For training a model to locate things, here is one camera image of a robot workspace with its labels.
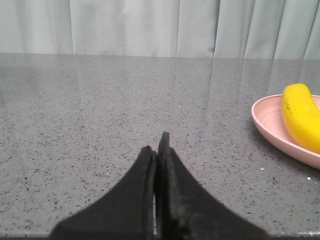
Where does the grey-white curtain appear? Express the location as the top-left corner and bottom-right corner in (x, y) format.
(0, 0), (320, 60)

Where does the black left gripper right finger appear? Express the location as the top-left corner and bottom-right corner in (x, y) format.
(155, 132), (271, 240)

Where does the yellow banana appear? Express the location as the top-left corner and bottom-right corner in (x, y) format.
(281, 83), (320, 154)

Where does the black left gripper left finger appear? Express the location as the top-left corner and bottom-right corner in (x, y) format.
(49, 146), (157, 240)

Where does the pink plate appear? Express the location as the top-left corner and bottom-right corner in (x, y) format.
(251, 94), (320, 169)

